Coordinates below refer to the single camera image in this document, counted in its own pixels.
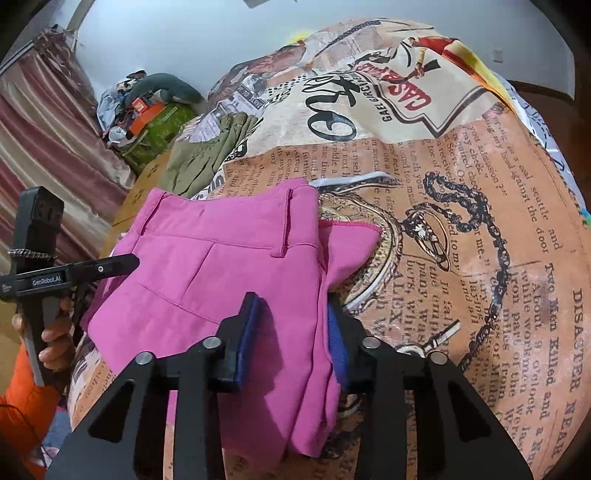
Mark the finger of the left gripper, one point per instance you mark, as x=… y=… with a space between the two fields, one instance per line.
x=95 y=270

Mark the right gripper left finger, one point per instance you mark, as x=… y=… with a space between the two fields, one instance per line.
x=123 y=435

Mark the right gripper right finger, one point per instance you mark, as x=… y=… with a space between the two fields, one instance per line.
x=458 y=436

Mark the pink pants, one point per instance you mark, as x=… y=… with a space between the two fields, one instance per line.
x=197 y=260

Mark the orange sleeve left forearm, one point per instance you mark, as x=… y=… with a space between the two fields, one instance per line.
x=27 y=411

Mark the person left hand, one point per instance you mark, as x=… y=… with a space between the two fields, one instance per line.
x=59 y=352

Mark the brown cardboard box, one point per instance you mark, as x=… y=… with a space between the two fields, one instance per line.
x=127 y=212

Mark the olive green folded garment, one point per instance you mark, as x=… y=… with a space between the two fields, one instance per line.
x=193 y=165

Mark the green patterned bag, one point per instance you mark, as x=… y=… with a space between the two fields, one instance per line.
x=156 y=136

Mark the striped pink curtain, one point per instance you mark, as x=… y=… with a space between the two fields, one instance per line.
x=50 y=137

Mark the orange box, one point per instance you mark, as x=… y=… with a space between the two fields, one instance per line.
x=145 y=113

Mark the newspaper print bed blanket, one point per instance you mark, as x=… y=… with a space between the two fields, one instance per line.
x=482 y=242

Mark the grey plush toy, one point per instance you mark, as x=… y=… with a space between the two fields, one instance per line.
x=175 y=87

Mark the yellow pillow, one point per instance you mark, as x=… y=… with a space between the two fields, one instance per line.
x=300 y=36

